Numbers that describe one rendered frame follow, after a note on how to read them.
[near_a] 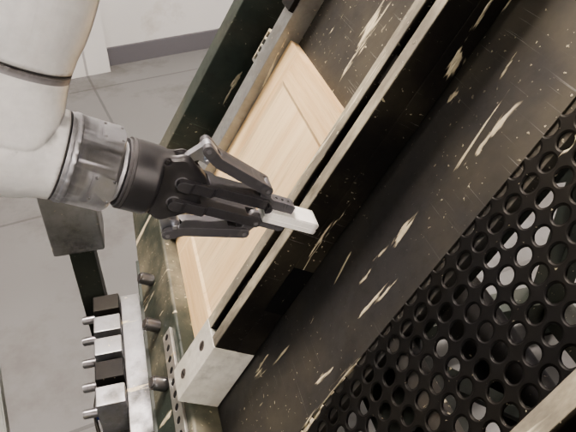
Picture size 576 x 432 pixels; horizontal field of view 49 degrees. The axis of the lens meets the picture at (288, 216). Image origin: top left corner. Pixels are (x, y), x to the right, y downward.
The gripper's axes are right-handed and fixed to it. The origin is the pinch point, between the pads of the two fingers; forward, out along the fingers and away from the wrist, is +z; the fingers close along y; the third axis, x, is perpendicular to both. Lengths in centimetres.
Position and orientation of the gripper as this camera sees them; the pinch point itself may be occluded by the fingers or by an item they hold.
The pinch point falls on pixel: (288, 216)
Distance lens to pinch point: 73.5
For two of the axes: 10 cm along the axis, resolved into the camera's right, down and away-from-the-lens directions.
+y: 4.6, -7.6, -4.6
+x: -2.5, -6.1, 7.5
